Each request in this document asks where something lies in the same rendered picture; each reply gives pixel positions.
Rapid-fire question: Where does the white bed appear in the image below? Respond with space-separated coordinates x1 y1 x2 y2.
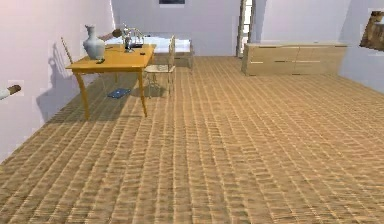
105 32 195 70

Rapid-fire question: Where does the blue flat book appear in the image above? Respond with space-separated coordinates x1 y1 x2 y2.
107 87 132 100

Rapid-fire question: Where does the orange wooden table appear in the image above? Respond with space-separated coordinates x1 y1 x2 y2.
65 43 157 121

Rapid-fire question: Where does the pale wooden sideboard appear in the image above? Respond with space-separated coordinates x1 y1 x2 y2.
241 41 349 77

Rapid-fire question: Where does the white ceramic vase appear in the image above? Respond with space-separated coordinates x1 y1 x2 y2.
82 24 106 61

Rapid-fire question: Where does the white brown-tipped wall fixture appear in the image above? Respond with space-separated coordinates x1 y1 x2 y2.
0 84 22 101

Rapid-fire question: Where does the brown framed wall picture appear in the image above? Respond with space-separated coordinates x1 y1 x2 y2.
359 10 384 52

